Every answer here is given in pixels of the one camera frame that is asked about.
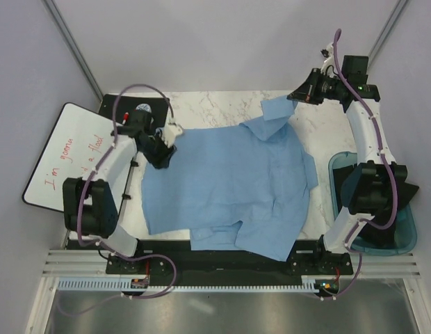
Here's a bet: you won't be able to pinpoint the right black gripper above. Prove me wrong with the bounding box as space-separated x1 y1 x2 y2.
288 68 346 106

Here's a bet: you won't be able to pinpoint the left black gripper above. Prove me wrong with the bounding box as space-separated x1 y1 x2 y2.
140 131 177 170

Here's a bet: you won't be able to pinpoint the light blue long sleeve shirt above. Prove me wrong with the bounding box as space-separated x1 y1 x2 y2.
141 96 318 262

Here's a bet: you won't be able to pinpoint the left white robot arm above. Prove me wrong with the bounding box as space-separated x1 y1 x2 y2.
63 111 184 273

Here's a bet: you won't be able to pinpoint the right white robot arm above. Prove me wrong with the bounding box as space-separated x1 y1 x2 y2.
288 56 407 274

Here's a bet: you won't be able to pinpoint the blue white round container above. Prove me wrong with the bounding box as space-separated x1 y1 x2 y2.
136 103 152 113

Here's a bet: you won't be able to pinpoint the red white marker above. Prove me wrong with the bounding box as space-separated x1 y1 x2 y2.
122 112 129 125

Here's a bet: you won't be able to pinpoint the black mat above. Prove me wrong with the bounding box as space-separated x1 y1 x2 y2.
98 94 168 129

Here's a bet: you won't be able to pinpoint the white dry-erase board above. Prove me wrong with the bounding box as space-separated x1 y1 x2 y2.
21 102 133 213

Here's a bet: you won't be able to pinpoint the black clothes in bin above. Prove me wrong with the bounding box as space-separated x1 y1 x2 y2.
340 163 419 237

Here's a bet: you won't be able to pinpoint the teal plastic bin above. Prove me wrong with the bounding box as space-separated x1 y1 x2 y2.
328 151 417 256

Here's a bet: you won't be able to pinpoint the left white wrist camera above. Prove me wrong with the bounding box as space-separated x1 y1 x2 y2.
161 121 184 148

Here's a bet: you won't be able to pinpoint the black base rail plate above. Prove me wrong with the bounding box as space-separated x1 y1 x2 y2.
106 240 355 296

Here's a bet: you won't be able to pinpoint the white slotted cable duct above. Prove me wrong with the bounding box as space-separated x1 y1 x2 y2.
57 277 320 293

